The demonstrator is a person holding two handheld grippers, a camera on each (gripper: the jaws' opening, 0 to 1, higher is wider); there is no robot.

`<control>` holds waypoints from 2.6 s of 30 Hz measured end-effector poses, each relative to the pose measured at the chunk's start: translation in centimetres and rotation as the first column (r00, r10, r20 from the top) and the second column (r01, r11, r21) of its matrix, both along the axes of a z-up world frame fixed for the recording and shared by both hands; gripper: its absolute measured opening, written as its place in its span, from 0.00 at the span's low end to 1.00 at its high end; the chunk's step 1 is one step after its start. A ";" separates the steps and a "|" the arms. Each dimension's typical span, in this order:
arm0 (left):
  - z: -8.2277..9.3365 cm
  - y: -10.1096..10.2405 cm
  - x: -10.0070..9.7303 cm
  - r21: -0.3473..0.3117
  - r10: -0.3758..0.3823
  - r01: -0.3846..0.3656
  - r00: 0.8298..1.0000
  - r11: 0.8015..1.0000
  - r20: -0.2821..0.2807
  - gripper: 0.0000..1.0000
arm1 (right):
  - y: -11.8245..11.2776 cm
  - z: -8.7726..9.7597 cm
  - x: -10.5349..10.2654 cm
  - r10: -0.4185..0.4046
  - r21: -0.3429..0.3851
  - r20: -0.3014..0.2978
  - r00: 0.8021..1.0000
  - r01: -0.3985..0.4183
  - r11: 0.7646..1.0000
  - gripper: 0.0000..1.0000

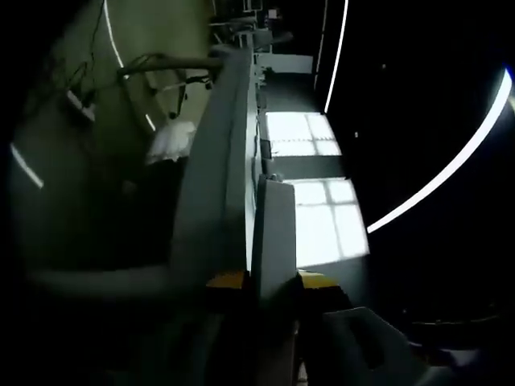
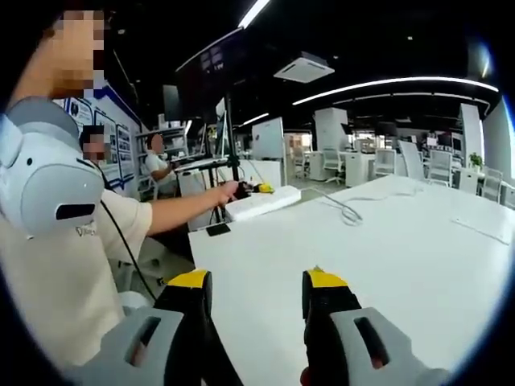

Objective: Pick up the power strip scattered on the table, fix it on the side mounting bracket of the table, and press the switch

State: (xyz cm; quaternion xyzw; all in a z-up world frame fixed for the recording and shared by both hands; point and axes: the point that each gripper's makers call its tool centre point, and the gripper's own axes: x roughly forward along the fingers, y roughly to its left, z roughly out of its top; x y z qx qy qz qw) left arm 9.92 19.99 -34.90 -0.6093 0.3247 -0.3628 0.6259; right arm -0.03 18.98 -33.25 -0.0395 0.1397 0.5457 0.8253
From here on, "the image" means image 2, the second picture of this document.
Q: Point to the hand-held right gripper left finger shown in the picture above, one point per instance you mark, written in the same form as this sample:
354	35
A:
189	321

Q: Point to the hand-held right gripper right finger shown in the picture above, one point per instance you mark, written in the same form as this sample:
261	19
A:
326	321

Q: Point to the black phone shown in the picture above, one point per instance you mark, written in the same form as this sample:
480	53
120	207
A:
218	230

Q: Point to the ceiling light strip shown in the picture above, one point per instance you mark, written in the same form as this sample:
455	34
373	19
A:
394	82
253	14

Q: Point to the person's left hand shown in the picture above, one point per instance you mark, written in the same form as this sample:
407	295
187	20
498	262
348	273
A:
227	193

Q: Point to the person's right hand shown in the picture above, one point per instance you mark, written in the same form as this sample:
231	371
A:
306	378

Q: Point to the black monitor stand pole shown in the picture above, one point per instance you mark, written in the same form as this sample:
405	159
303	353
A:
232	140

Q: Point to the white standing desk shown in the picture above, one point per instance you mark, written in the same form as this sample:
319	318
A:
201	164

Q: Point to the white partition board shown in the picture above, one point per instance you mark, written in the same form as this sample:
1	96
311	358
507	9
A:
268	138

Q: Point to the large black monitor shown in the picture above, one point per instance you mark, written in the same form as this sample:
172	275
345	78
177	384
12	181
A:
201	80

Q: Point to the white ceiling air conditioner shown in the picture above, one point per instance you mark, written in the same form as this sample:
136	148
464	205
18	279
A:
303	68

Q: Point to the white high-back chair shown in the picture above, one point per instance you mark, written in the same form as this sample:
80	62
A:
411	161

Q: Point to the white flat sheet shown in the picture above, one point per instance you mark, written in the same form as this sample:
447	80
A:
483	229

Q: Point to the white grey worn device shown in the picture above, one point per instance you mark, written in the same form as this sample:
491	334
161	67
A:
52	189

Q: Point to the group of white office chairs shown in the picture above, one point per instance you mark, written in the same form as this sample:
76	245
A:
438	165

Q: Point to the green potted plant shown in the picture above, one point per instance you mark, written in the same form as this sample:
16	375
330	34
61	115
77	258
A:
476	161

